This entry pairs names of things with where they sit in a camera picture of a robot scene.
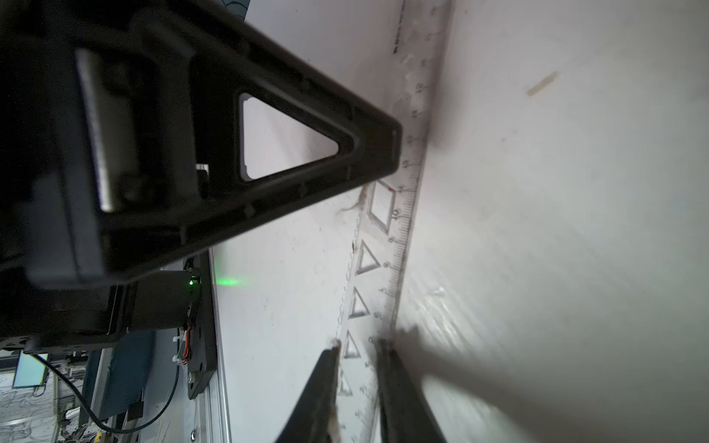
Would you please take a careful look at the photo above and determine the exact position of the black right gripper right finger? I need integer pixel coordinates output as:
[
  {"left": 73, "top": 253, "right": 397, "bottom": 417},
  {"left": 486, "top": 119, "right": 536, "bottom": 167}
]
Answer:
[{"left": 376, "top": 340, "right": 445, "bottom": 442}]

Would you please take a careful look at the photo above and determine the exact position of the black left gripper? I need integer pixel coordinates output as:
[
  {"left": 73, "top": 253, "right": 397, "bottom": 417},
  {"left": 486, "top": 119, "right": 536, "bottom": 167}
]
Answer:
[{"left": 1, "top": 1, "right": 199, "bottom": 354}]

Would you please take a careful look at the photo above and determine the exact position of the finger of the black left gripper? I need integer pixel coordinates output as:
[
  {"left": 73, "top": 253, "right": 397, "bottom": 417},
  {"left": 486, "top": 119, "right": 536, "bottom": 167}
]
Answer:
[{"left": 182, "top": 1, "right": 403, "bottom": 244}]

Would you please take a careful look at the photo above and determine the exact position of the long clear stencil ruler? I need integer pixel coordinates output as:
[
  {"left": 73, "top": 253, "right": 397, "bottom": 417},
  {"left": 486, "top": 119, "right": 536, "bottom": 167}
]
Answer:
[{"left": 336, "top": 1, "right": 453, "bottom": 442}]

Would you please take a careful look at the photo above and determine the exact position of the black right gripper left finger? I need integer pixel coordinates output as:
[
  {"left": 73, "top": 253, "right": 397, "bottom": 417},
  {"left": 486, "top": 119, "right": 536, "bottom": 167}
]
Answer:
[{"left": 276, "top": 341, "right": 342, "bottom": 443}]

